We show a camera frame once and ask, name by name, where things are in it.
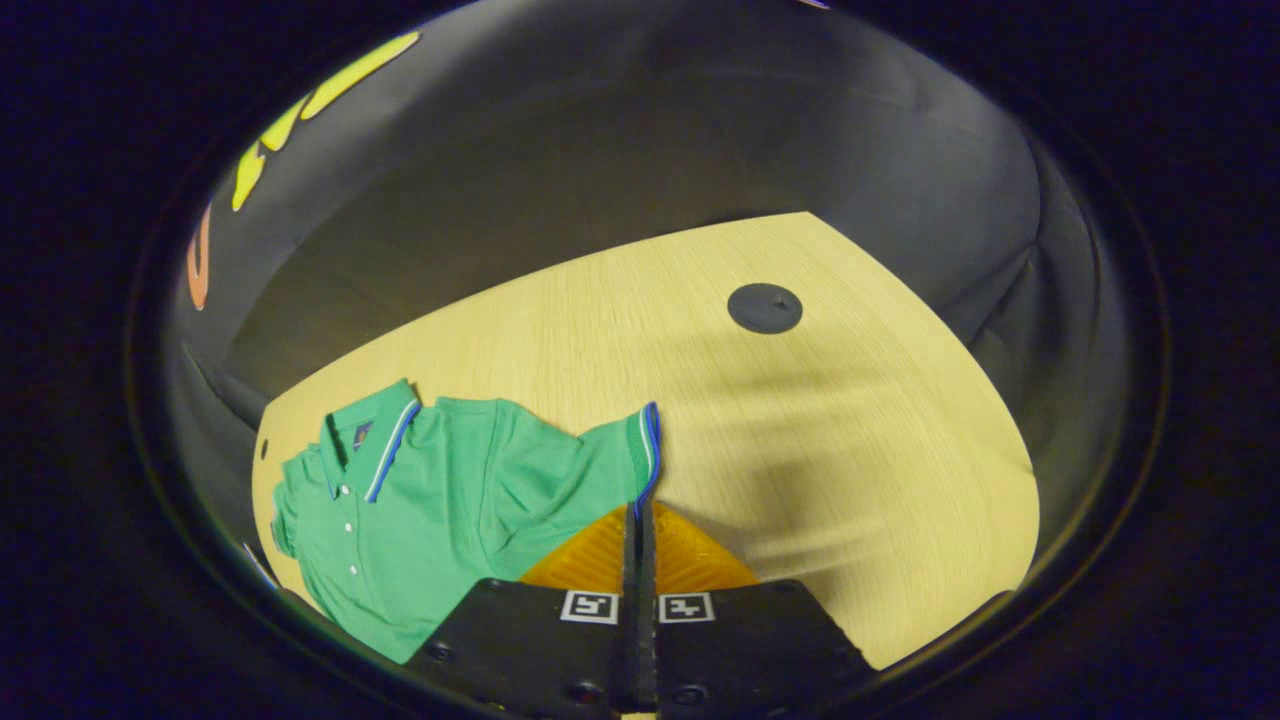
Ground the green T-shirt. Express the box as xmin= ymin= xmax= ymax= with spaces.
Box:
xmin=270 ymin=378 xmax=663 ymax=666

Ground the black backdrop cloth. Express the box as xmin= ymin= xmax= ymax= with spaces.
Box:
xmin=160 ymin=0 xmax=1141 ymax=601

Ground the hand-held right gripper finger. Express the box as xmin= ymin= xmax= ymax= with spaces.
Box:
xmin=640 ymin=500 xmax=881 ymax=717
xmin=403 ymin=500 xmax=642 ymax=717

